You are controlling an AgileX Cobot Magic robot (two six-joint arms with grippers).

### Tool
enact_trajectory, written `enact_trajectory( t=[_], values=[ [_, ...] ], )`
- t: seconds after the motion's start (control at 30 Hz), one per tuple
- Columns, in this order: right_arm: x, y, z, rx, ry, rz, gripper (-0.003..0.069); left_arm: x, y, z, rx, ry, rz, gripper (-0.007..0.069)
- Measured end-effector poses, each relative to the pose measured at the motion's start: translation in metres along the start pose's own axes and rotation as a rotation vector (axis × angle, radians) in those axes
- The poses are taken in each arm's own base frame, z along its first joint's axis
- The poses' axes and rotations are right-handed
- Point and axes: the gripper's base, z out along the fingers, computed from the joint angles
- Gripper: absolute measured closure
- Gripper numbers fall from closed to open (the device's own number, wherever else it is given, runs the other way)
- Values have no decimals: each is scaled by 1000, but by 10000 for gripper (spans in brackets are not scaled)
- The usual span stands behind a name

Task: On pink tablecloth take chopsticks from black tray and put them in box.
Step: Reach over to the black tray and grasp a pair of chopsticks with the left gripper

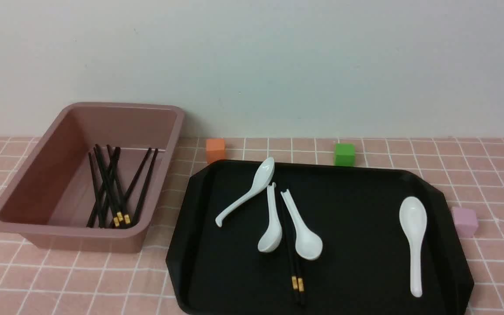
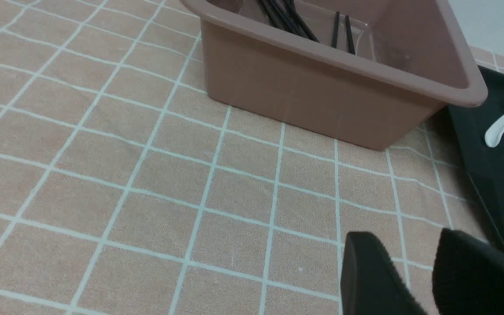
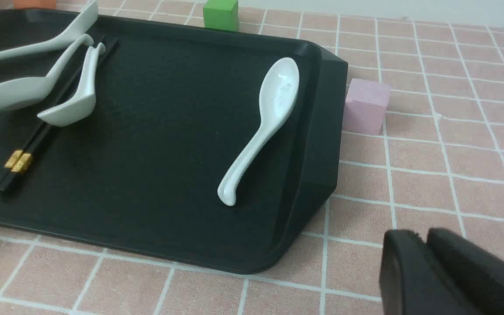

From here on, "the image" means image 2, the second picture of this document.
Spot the pink plastic bin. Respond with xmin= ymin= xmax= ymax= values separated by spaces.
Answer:
xmin=182 ymin=0 xmax=488 ymax=151

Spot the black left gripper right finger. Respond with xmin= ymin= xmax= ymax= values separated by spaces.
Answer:
xmin=432 ymin=228 xmax=504 ymax=315

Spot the pink checkered tablecloth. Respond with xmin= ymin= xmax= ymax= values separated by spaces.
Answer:
xmin=0 ymin=0 xmax=492 ymax=315

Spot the black plastic tray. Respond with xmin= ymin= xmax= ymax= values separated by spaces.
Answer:
xmin=448 ymin=66 xmax=504 ymax=251

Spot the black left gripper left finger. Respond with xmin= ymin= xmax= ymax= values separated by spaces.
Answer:
xmin=340 ymin=231 xmax=426 ymax=315

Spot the black chopstick bundle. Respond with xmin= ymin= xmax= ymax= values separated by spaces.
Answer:
xmin=257 ymin=0 xmax=319 ymax=42

